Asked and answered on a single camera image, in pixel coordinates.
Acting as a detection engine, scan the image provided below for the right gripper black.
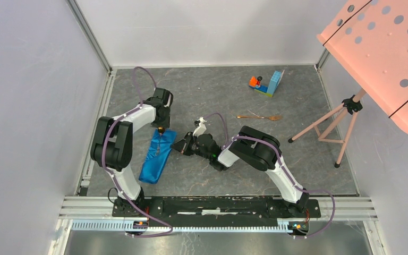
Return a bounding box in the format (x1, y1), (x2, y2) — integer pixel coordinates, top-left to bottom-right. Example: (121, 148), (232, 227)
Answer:
(171, 131), (211, 161)

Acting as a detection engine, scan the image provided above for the blue cloth napkin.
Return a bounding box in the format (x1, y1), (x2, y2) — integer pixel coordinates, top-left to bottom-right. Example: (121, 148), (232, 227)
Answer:
(139, 130), (177, 184)

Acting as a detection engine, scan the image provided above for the iridescent spoon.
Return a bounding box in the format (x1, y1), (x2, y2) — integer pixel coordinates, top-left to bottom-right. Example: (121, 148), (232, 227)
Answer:
(156, 127), (165, 156)

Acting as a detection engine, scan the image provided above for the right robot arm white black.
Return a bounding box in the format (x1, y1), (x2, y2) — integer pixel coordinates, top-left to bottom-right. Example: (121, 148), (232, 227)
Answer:
(171, 126), (309, 217)

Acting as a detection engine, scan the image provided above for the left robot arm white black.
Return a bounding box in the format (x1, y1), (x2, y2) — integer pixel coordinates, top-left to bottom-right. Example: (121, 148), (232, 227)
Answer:
(90, 88), (176, 217)

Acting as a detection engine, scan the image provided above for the toy brick set colourful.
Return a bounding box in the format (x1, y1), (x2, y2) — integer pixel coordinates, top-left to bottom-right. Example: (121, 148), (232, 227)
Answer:
(248, 70), (284, 97)

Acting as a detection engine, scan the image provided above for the pink perforated music stand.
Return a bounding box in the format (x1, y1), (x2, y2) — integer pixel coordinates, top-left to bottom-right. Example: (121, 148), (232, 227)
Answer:
(287, 0), (408, 169)

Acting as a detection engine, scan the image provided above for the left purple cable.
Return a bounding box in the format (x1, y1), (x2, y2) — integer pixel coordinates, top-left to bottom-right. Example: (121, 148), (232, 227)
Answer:
(101, 66), (174, 239)

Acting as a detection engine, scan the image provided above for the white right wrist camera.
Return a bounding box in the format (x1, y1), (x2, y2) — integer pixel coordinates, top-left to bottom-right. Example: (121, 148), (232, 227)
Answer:
(193, 117), (207, 137)

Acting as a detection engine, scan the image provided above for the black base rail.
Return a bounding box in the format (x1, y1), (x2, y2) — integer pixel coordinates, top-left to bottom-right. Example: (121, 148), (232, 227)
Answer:
(110, 195), (321, 237)

